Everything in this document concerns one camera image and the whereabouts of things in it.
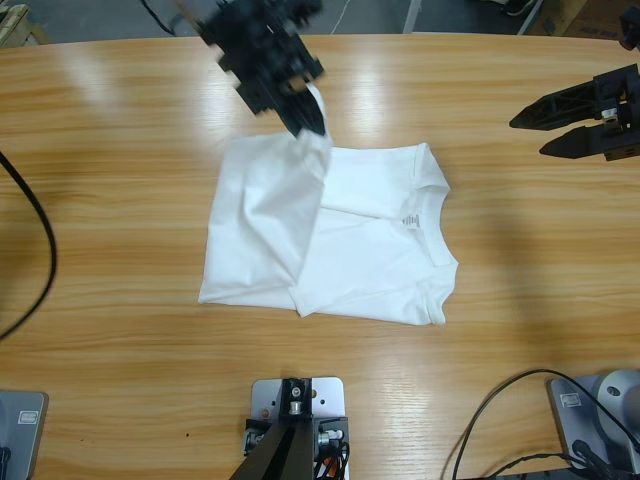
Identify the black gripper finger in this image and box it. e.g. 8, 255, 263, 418
293, 88, 328, 137
272, 94, 309, 140
508, 81, 602, 133
538, 124, 610, 161

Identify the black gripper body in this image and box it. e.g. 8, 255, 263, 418
592, 7, 640, 162
198, 0, 327, 117

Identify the white T-shirt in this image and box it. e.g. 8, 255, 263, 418
197, 84, 460, 327

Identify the pale printed cardboard box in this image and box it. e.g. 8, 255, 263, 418
564, 12, 626, 40

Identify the brown cardboard box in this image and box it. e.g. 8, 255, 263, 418
524, 0, 591, 37

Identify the slanted metal bar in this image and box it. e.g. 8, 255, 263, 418
517, 0, 547, 35

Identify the wooden pallet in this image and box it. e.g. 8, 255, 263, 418
0, 3, 51, 49

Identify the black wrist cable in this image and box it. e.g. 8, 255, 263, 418
138, 0, 177, 36

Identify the white upright post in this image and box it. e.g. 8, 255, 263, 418
402, 0, 422, 34

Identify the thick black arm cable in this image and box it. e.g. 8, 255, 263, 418
0, 148, 58, 342

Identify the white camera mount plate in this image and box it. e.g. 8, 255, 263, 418
249, 377, 350, 480

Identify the grey base plate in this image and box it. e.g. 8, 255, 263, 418
0, 389, 50, 480
544, 374, 640, 472

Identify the thin braided black cable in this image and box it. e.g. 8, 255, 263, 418
492, 451, 584, 475

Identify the orange and black cable bundle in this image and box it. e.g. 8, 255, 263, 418
312, 442, 354, 480

